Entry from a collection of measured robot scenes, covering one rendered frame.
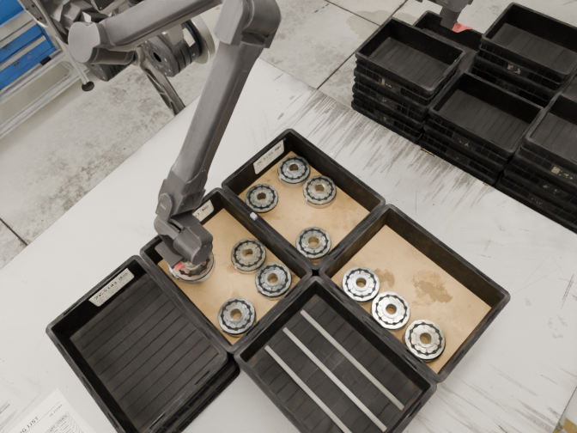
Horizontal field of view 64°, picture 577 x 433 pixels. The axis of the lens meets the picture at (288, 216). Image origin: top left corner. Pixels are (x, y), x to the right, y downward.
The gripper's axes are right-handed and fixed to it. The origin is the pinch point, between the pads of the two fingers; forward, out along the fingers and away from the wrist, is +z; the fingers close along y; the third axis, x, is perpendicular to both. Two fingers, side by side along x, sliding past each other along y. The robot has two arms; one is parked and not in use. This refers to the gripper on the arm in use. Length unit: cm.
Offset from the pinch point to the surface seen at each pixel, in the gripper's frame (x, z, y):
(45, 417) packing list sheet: 8, 35, -57
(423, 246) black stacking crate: -35, 19, 51
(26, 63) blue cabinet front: 190, 74, 11
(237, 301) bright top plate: -9.8, 19.7, 2.5
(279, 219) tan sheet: 1.9, 23.1, 29.0
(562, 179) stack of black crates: -50, 58, 129
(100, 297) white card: 16.6, 16.5, -23.9
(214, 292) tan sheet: -2.1, 22.7, -0.2
